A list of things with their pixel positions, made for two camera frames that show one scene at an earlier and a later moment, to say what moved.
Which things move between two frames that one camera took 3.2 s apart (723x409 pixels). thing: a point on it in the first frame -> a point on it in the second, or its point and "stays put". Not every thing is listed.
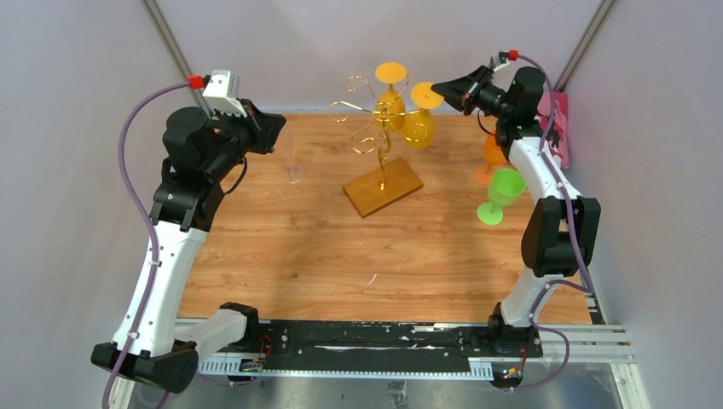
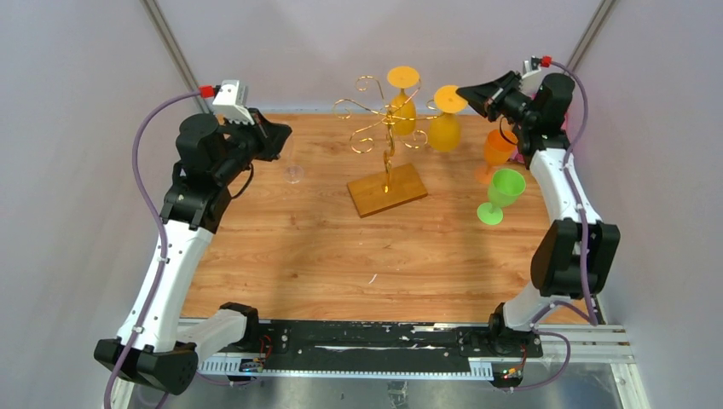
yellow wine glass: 419,123 -> 445,125
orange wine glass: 494,157 stays put
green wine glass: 505,187 stays put
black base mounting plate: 314,342 stays put
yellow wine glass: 390,106 -> 403,111
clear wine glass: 292,174 stays put
